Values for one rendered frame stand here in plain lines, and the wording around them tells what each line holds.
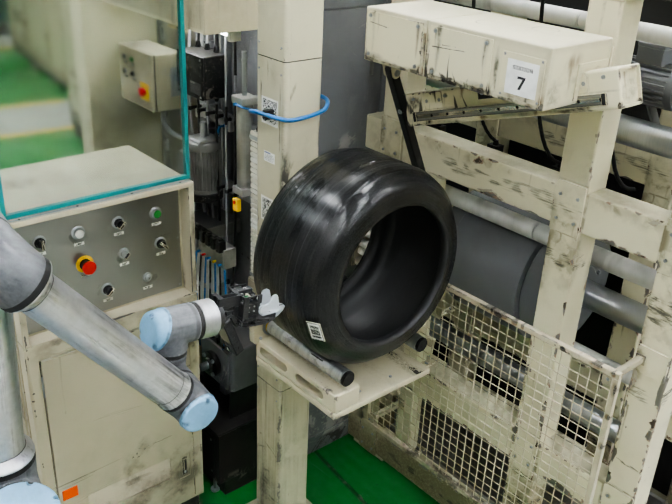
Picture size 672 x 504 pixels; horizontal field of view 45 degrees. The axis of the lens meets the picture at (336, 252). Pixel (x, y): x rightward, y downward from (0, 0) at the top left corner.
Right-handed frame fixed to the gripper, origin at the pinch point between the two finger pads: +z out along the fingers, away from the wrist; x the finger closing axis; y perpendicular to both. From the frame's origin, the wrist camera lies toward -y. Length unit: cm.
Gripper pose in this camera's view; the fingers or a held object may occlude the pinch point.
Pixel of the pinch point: (279, 308)
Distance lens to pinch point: 204.9
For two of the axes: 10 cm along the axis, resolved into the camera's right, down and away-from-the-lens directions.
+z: 7.5, -1.4, 6.5
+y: 1.4, -9.2, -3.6
